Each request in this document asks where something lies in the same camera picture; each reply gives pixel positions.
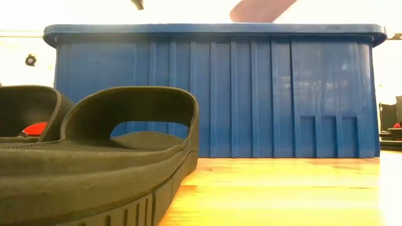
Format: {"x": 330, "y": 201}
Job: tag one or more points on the black background chair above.
{"x": 387, "y": 116}

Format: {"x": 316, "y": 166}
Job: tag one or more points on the red cloth item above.
{"x": 398, "y": 125}

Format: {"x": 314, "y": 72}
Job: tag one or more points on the red background bin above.
{"x": 36, "y": 129}

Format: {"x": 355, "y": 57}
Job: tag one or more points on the thin horizontal frame rail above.
{"x": 19, "y": 36}

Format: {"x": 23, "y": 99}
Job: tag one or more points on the round black background fixture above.
{"x": 30, "y": 60}

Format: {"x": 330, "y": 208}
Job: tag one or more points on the large blue plastic bin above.
{"x": 204, "y": 88}

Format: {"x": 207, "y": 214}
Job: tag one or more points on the dark background table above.
{"x": 391, "y": 138}

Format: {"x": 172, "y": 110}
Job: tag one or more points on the black slide sandal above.
{"x": 19, "y": 106}
{"x": 260, "y": 11}
{"x": 78, "y": 175}

